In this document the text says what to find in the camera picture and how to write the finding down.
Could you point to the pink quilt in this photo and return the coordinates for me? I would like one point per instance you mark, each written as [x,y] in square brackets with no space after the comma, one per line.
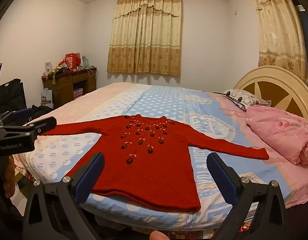
[281,135]

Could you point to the person's left hand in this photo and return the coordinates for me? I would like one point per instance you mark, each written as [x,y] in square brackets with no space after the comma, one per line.
[9,177]

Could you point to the red gift box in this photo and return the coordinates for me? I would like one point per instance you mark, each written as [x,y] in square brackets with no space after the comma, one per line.
[71,60]

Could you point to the brown wooden desk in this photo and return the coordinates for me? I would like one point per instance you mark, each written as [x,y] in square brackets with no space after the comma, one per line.
[63,82]

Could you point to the patterned pillow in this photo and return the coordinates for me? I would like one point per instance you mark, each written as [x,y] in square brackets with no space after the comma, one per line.
[244,97]

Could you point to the pink textured bedspread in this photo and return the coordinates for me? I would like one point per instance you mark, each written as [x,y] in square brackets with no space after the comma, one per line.
[93,97]

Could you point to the beige floral window curtain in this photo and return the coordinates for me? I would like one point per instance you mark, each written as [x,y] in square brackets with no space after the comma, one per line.
[144,35]

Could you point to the red embroidered knit sweater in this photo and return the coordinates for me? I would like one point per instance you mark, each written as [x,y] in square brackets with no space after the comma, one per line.
[149,175]

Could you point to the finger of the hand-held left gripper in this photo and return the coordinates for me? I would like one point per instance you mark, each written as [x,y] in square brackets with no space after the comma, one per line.
[21,114]
[41,127]

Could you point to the black bag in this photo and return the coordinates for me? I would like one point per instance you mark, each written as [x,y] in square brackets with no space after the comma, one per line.
[11,97]

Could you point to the person's right hand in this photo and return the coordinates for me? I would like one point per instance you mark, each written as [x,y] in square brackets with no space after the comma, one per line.
[157,235]

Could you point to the red floral bed base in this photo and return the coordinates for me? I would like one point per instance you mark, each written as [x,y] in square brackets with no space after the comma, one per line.
[25,175]

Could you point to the colourful striped cloth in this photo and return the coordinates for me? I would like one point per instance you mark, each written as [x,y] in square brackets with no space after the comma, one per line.
[57,72]

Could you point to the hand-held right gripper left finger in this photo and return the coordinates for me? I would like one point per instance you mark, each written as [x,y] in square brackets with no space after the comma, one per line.
[89,180]

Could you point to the blue polka dot bed sheet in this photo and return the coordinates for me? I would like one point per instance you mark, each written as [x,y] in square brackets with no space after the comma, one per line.
[169,102]

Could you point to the cream bed headboard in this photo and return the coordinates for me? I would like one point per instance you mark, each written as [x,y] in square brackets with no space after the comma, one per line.
[266,80]

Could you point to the black backpack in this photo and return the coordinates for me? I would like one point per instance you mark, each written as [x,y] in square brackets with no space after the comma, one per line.
[42,111]

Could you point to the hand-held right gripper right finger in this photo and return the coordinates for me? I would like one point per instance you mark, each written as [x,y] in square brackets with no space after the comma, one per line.
[224,180]

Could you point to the white paper bag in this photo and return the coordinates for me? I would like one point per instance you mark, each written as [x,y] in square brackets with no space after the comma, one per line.
[46,100]

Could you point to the white wall socket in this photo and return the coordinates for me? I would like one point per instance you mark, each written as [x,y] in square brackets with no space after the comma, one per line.
[48,66]

